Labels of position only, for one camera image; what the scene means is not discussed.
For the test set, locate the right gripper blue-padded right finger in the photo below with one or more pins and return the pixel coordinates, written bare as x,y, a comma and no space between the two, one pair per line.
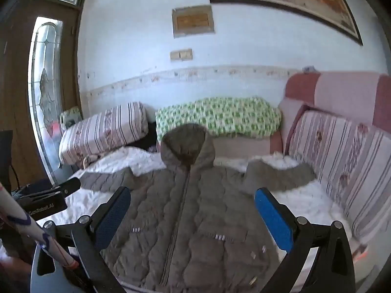
332,269

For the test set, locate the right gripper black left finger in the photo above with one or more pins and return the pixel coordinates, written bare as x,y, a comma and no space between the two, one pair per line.
88,236

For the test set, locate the grey-brown hooded puffer jacket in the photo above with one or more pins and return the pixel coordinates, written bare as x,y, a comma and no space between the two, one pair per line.
193,226

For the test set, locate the white floral bed sheet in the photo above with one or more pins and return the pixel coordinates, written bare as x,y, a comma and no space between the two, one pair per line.
309,201

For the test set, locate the small patterned box by door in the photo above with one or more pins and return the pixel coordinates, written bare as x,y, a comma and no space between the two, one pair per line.
69,118

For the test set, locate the striped floral pillow left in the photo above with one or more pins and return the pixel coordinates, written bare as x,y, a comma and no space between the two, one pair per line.
103,132

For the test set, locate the striped floral cushion right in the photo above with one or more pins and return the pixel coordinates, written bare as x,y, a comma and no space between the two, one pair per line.
352,163

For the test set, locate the green white patterned blanket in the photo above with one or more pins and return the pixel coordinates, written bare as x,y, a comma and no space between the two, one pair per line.
222,116

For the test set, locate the wooden door with stained glass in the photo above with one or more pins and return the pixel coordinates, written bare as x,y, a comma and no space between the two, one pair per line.
38,83

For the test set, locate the pink red sofa bed frame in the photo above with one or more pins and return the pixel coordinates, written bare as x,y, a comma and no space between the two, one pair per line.
360,96

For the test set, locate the beige wall switch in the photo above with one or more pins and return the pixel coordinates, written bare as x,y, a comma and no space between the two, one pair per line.
181,55

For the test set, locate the small wall plaque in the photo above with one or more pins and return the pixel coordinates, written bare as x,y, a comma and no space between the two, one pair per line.
192,21

